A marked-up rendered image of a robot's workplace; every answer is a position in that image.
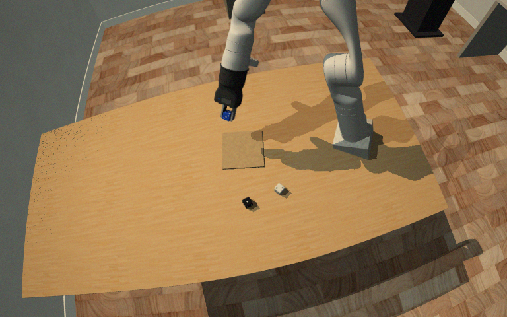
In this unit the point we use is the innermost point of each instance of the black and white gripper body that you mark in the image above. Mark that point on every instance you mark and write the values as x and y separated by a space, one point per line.
232 77

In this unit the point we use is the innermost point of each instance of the white die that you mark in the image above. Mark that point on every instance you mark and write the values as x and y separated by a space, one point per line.
279 188

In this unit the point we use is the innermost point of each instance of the black die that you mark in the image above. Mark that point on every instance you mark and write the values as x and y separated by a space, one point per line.
247 202

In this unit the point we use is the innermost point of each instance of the blue die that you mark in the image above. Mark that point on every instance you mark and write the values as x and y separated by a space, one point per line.
226 115

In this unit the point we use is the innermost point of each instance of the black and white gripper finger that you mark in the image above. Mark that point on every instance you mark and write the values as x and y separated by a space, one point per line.
223 109
233 113

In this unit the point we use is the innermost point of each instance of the tan square mat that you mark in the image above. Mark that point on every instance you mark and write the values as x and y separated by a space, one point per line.
242 149

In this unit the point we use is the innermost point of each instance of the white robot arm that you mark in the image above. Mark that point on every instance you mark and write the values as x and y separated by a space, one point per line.
344 72

